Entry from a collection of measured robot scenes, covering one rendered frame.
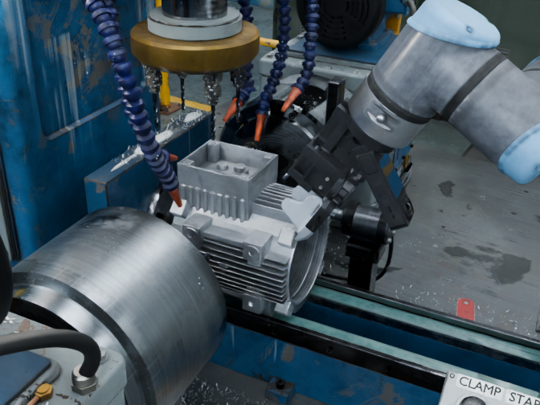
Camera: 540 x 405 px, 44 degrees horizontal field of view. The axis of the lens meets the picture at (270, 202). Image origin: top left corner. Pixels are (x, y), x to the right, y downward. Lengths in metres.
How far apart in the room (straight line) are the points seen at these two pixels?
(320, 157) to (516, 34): 3.31
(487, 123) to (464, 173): 1.11
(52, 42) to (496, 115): 0.62
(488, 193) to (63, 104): 1.10
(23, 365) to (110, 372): 0.07
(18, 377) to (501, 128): 0.52
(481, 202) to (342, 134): 0.92
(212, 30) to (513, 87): 0.39
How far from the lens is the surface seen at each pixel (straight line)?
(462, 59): 0.74
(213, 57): 0.89
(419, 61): 0.75
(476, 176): 1.84
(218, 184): 0.98
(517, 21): 4.08
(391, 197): 0.84
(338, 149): 0.84
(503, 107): 0.73
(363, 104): 0.79
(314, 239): 1.10
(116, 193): 0.98
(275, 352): 1.07
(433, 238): 1.53
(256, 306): 0.99
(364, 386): 1.04
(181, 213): 1.01
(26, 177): 1.02
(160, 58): 0.90
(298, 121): 1.18
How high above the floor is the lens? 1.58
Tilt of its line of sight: 29 degrees down
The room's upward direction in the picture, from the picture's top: 2 degrees clockwise
